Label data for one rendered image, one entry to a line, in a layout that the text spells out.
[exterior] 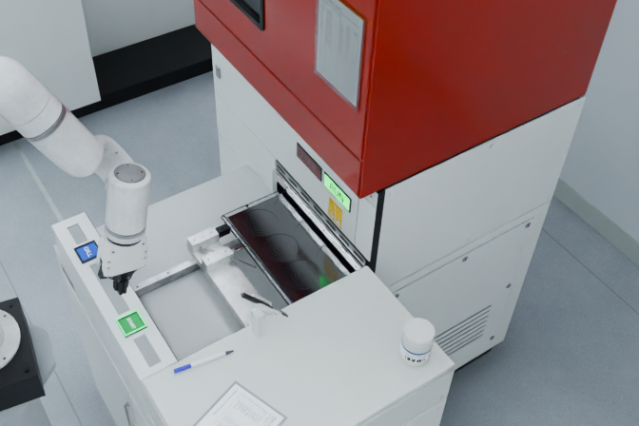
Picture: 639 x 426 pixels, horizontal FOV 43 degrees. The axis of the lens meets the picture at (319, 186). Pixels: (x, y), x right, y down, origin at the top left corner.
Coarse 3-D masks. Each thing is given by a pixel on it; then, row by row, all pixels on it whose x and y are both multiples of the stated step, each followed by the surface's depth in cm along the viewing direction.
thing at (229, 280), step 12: (192, 252) 217; (204, 252) 217; (228, 264) 214; (216, 276) 211; (228, 276) 211; (240, 276) 211; (216, 288) 210; (228, 288) 208; (240, 288) 209; (252, 288) 209; (228, 300) 206; (240, 300) 206; (240, 312) 203; (264, 312) 203
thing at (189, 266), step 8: (232, 248) 223; (184, 264) 217; (192, 264) 217; (168, 272) 215; (176, 272) 215; (184, 272) 218; (152, 280) 213; (160, 280) 214; (168, 280) 216; (136, 288) 211; (144, 288) 212; (152, 288) 214
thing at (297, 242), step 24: (240, 216) 224; (264, 216) 224; (288, 216) 224; (264, 240) 218; (288, 240) 218; (312, 240) 219; (264, 264) 212; (288, 264) 212; (312, 264) 212; (336, 264) 213; (288, 288) 207; (312, 288) 207
